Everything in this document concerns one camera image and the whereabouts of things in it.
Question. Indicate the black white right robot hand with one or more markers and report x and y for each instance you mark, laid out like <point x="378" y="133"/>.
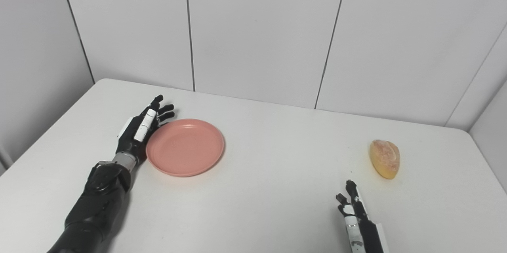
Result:
<point x="362" y="229"/>

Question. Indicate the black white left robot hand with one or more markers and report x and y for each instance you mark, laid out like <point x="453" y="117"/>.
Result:
<point x="136" y="134"/>

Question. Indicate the pink round plate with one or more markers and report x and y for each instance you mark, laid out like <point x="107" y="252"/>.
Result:
<point x="185" y="147"/>

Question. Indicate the golden bread roll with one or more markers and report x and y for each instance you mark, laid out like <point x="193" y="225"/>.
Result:
<point x="385" y="158"/>

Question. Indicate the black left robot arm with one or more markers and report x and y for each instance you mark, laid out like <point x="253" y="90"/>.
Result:
<point x="95" y="205"/>

